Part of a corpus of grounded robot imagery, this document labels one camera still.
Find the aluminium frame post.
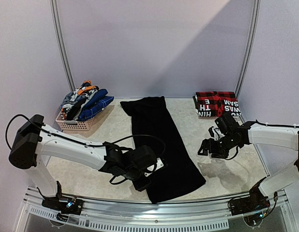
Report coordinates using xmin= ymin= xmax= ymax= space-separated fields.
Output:
xmin=50 ymin=0 xmax=75 ymax=91
xmin=234 ymin=0 xmax=261 ymax=97

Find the black t-shirt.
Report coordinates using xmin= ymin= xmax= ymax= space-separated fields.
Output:
xmin=120 ymin=97 xmax=206 ymax=203

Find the red black plaid shirt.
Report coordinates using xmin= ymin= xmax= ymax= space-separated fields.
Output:
xmin=193 ymin=91 xmax=241 ymax=118

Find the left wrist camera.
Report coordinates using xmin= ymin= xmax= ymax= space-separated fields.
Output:
xmin=144 ymin=158 xmax=165 ymax=177

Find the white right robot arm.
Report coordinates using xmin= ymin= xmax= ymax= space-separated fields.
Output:
xmin=197 ymin=113 xmax=299 ymax=211

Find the right aluminium frame post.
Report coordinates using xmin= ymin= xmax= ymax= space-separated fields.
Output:
xmin=234 ymin=0 xmax=261 ymax=97

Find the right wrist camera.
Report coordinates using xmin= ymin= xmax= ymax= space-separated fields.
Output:
xmin=208 ymin=126 xmax=222 ymax=141

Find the camouflage orange garment pile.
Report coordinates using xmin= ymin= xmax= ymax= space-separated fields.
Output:
xmin=60 ymin=80 xmax=99 ymax=121

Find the blue plaid garment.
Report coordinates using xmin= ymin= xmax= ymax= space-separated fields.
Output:
xmin=77 ymin=89 xmax=114 ymax=122

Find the aluminium front rail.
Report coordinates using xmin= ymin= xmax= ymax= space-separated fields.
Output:
xmin=16 ymin=188 xmax=297 ymax=232

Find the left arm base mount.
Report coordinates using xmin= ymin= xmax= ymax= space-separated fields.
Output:
xmin=42 ymin=197 xmax=84 ymax=215

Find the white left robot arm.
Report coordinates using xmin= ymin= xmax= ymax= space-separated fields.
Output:
xmin=5 ymin=114 xmax=164 ymax=210

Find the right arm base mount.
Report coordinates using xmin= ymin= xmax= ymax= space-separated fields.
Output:
xmin=227 ymin=192 xmax=278 ymax=218

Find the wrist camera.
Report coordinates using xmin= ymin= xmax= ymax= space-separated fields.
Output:
xmin=144 ymin=158 xmax=165 ymax=177
xmin=208 ymin=126 xmax=222 ymax=141

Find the left aluminium frame post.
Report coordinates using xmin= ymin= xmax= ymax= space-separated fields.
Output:
xmin=50 ymin=0 xmax=75 ymax=91

